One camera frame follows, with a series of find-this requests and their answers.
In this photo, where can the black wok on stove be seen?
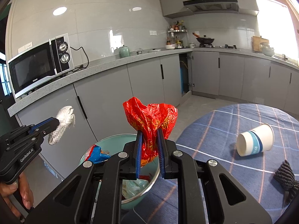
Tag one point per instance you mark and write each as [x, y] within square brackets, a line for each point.
[204, 41]

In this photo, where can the blue orange snack wrapper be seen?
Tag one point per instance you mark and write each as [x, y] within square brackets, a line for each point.
[96, 155]

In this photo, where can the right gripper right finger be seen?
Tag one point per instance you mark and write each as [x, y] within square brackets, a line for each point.
[207, 192]

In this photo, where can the red orange printed bag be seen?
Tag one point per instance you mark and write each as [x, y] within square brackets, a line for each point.
[148, 119]

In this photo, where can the black foam net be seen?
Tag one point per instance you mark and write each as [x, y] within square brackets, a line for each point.
[286, 178]

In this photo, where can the black range hood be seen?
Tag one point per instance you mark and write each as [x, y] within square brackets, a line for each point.
[197, 6]

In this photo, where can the person's left hand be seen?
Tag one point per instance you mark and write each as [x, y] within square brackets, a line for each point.
[25, 191]

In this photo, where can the clear patterned plastic bag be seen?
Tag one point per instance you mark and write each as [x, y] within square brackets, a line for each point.
[133, 188]

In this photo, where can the gas stove burner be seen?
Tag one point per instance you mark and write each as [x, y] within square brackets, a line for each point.
[229, 47]

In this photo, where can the wooden cutting board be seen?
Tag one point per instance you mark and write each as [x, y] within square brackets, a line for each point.
[256, 43]

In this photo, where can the metal spice rack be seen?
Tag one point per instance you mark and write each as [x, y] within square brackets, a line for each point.
[177, 34]

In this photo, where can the white bowl on counter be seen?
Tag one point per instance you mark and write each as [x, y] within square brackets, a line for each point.
[170, 47]

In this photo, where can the teal trash basin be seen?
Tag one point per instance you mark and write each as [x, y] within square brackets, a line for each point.
[115, 144]

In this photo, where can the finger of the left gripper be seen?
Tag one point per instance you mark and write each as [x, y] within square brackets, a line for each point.
[42, 125]
[39, 131]

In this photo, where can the grey lower cabinets counter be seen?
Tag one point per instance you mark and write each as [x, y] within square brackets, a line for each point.
[98, 92]

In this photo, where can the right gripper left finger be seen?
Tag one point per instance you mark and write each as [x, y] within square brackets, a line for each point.
[92, 192]

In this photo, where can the blue plaid tablecloth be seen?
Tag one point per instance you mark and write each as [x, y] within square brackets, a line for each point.
[214, 136]

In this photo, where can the silver black microwave oven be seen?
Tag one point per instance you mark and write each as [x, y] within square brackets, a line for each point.
[40, 64]

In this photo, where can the white blue paper cup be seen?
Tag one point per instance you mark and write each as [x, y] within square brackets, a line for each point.
[255, 141]

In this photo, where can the steel pot with lid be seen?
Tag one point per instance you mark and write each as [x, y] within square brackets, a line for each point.
[266, 49]

